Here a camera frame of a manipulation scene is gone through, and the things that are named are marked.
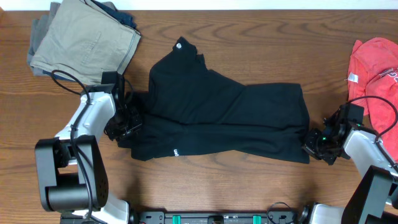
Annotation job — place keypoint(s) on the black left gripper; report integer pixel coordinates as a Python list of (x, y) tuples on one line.
[(137, 124)]

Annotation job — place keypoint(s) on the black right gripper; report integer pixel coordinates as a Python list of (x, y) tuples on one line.
[(308, 146)]

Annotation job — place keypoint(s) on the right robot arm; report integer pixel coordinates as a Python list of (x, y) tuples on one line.
[(377, 188)]

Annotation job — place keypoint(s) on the khaki folded trousers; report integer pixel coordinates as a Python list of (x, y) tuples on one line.
[(84, 43)]

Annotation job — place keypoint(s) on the black t-shirt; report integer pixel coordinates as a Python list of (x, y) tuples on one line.
[(191, 110)]

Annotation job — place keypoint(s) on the red printed t-shirt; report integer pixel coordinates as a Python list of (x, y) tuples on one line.
[(372, 80)]

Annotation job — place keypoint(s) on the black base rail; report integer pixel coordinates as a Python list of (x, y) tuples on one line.
[(278, 213)]

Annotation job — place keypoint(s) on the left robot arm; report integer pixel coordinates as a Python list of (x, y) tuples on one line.
[(71, 174)]

